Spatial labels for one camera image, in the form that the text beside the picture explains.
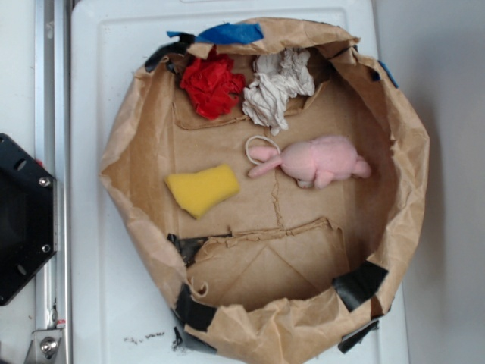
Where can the yellow sponge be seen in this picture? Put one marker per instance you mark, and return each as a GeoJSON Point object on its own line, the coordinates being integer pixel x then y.
{"type": "Point", "coordinates": [197, 193]}

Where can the brown paper bag basket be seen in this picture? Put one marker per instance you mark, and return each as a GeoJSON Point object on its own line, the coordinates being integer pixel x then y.
{"type": "Point", "coordinates": [276, 273]}

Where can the pink plush bunny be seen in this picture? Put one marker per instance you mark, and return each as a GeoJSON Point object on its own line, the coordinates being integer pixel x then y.
{"type": "Point", "coordinates": [314, 163]}

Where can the crumpled red paper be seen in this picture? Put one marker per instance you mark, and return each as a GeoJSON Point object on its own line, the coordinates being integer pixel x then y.
{"type": "Point", "coordinates": [211, 85]}

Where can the crumpled white paper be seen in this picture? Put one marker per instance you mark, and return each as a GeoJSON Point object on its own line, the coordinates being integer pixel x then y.
{"type": "Point", "coordinates": [277, 79]}

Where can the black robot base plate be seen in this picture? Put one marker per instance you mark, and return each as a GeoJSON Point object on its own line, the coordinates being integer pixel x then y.
{"type": "Point", "coordinates": [27, 218]}

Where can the aluminium extrusion rail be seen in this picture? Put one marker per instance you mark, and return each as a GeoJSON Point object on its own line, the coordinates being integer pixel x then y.
{"type": "Point", "coordinates": [52, 148]}

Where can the metal corner bracket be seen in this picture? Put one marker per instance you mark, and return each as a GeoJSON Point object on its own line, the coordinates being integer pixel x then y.
{"type": "Point", "coordinates": [46, 347]}

